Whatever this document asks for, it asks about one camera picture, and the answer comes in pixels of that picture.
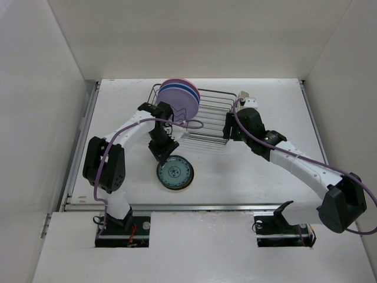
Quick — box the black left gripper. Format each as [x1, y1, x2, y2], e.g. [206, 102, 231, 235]
[148, 128, 178, 166]

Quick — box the teal patterned plate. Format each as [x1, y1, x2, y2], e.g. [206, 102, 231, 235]
[156, 155, 194, 190]

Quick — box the wire dish rack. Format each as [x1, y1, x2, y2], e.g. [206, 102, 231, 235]
[145, 84, 238, 146]

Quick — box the lilac plate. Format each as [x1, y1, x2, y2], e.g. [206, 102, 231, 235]
[156, 87, 200, 121]

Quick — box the blue plate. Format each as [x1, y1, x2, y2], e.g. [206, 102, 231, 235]
[158, 83, 200, 104]

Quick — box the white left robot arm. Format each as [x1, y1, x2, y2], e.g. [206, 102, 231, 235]
[82, 102, 178, 234]

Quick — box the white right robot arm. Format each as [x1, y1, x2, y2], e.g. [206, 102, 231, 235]
[223, 108, 366, 233]

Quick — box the white cutlery holder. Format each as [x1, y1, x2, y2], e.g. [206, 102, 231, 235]
[237, 91, 250, 100]

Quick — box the pink plate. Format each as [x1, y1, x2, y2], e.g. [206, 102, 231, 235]
[160, 78, 200, 98]

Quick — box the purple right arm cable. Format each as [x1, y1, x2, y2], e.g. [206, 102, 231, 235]
[232, 98, 377, 247]

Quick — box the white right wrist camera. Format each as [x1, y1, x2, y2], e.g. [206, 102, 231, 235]
[239, 97, 258, 110]

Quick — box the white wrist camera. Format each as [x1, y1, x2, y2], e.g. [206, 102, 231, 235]
[170, 128, 190, 141]
[239, 97, 258, 110]

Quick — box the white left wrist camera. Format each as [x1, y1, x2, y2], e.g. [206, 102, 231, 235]
[170, 128, 190, 141]

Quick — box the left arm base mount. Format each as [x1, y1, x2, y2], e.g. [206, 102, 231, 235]
[93, 215, 151, 248]

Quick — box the aluminium front rail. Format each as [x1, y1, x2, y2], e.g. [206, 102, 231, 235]
[64, 203, 342, 213]

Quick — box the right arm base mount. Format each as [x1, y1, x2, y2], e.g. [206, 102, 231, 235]
[252, 215, 317, 248]

